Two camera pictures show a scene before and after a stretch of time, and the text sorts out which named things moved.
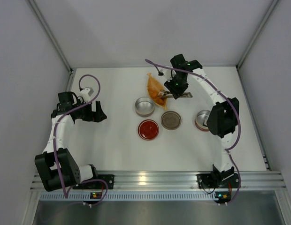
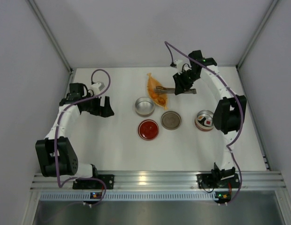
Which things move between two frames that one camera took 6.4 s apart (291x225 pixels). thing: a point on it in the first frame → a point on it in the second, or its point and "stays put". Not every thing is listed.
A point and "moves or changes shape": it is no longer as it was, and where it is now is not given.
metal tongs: x=168 y=94 moves or changes shape
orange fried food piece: x=160 y=101 stays put
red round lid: x=148 y=129 stays put
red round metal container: x=201 y=120 stays put
